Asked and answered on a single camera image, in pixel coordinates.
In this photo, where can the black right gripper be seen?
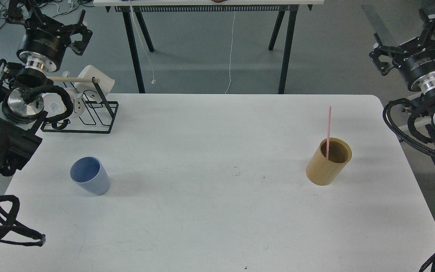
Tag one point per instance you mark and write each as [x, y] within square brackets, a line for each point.
[414, 59]

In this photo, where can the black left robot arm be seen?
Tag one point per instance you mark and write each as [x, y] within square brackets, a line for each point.
[29, 99]

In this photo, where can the black wire cup rack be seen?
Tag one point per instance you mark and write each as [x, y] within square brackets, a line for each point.
[97, 114]

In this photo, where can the wooden rack dowel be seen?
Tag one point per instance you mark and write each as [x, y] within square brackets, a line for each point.
[93, 80]

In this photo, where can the bamboo cylinder holder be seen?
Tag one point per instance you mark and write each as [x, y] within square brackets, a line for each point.
[328, 161]

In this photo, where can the blue plastic cup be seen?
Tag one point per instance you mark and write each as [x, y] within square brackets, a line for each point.
[89, 174]

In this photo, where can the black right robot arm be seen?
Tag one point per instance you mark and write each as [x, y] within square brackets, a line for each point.
[413, 121]

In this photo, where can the white background table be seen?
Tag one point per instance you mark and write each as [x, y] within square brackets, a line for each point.
[217, 11]

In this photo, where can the white cup lying sideways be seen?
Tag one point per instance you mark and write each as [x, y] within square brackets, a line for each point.
[54, 105]

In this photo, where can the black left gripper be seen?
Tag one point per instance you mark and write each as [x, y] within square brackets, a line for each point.
[48, 41]

